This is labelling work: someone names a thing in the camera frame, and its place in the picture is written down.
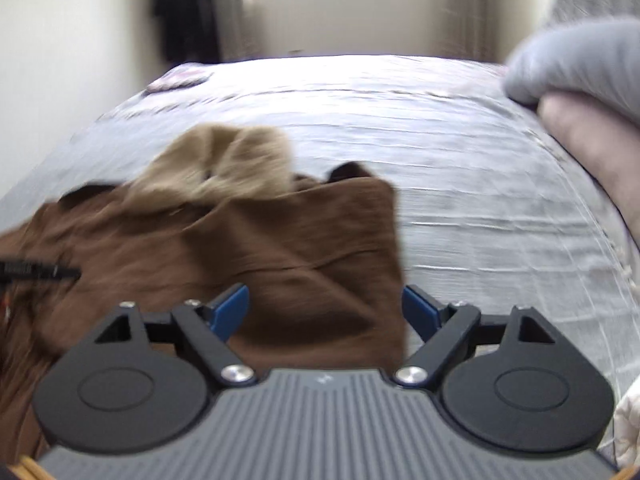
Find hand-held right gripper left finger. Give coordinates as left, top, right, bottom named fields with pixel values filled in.
left=91, top=283, right=257, bottom=387

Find brown blanket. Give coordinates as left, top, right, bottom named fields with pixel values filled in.
left=0, top=124, right=408, bottom=463

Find white blanket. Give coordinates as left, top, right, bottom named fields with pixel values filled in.
left=611, top=389, right=640, bottom=480

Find beige patterned curtain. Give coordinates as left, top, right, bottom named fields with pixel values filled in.
left=209, top=0, right=261, bottom=61
left=437, top=0, right=501, bottom=63

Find grey checked bedspread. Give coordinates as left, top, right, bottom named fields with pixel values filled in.
left=0, top=54, right=632, bottom=426

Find small folded patterned cloth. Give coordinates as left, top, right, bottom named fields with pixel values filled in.
left=144, top=67, right=215, bottom=95

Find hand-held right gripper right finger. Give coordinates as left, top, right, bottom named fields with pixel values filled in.
left=394, top=284, right=559, bottom=389

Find hanging dark clothes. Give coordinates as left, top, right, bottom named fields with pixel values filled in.
left=149, top=0, right=222, bottom=66

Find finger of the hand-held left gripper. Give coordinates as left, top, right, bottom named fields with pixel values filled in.
left=0, top=258, right=82, bottom=287

